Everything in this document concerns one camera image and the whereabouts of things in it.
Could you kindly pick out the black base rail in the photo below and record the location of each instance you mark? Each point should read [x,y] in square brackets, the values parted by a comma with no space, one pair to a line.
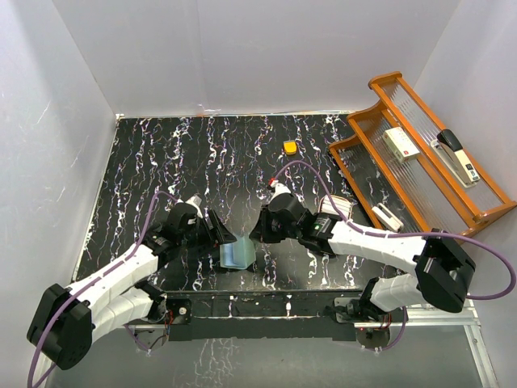
[281,314]

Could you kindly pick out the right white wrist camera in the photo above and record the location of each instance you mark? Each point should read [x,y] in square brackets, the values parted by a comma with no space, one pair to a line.
[277,188]

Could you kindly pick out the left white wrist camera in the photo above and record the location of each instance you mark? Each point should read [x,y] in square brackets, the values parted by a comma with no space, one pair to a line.
[195,201]

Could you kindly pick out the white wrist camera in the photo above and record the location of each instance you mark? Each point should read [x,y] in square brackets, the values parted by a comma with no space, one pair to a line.
[195,201]
[277,188]

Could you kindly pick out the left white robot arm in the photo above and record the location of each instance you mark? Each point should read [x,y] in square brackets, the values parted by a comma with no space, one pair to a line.
[68,320]

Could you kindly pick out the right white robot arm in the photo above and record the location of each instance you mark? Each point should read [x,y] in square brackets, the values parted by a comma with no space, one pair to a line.
[435,270]

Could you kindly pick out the wooden tiered shelf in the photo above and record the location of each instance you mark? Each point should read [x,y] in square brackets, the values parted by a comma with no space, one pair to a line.
[423,193]

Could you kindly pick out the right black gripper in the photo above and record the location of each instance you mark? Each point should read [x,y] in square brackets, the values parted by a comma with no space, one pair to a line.
[262,229]

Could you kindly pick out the green card holder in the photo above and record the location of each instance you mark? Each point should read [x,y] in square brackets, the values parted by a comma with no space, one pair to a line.
[237,255]

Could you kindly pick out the white staple box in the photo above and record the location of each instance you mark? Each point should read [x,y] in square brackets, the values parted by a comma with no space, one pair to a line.
[400,144]

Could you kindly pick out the yellow small block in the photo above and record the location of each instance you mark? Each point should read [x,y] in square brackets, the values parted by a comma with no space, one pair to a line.
[290,147]

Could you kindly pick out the black beige stapler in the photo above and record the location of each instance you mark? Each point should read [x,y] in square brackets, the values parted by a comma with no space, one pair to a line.
[453,155]

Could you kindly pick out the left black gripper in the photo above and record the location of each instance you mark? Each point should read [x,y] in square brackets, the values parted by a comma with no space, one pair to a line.
[209,244]

